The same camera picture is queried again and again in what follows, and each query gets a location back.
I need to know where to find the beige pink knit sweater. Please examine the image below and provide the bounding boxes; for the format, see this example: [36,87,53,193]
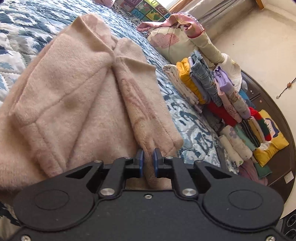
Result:
[1,14,183,203]

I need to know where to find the rolled white floral garment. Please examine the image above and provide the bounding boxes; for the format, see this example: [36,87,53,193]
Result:
[219,125,252,168]

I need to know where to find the folded red garment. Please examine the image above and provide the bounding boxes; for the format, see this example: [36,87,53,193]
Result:
[206,101,241,126]

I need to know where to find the striped folded garment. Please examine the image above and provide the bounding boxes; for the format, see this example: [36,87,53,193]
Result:
[241,116,265,148]

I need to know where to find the green folded garment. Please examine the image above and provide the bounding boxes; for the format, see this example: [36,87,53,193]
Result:
[253,163,273,179]

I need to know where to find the folded cream blanket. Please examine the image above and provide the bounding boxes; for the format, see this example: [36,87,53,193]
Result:
[162,64,202,113]

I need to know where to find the folded yellow garment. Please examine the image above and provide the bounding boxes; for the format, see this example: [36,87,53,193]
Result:
[176,58,208,105]

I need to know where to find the folded purple garment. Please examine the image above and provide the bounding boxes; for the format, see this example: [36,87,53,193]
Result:
[213,66,251,123]

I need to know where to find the folded denim jeans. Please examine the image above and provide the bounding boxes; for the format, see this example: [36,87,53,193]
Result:
[190,50,223,107]

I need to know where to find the yellow cartoon pillow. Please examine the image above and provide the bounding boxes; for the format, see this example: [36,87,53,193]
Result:
[253,109,289,167]

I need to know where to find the cream pink floral duvet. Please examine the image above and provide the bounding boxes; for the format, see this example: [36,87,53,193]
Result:
[137,13,242,90]

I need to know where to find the colourful alphabet headboard mat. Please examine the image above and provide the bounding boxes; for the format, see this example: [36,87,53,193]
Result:
[112,0,171,22]

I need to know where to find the beige window curtain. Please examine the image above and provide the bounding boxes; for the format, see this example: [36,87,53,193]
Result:
[180,0,257,28]

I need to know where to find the blue white patterned quilt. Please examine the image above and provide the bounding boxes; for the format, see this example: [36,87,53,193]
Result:
[0,0,232,227]

